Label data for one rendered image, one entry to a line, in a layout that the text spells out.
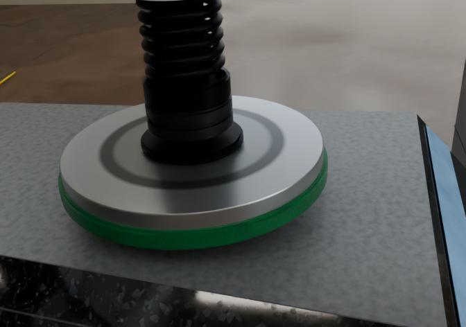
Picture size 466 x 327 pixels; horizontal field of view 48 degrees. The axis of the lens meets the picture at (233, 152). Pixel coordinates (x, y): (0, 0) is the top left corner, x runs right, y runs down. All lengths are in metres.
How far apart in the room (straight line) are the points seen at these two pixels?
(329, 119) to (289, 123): 0.15
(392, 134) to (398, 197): 0.12
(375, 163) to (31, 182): 0.33
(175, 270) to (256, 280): 0.06
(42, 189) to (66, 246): 0.10
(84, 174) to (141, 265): 0.08
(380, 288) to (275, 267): 0.07
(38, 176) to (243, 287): 0.26
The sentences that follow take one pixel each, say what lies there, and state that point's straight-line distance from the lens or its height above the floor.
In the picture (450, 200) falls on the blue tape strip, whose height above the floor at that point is 0.80.
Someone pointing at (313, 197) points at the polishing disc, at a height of 0.86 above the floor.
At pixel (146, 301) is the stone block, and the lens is 0.39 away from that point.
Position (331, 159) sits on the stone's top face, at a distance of 0.52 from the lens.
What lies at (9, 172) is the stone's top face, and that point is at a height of 0.82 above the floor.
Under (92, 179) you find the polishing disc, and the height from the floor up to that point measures 0.88.
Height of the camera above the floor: 1.07
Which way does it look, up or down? 27 degrees down
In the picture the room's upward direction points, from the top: 3 degrees counter-clockwise
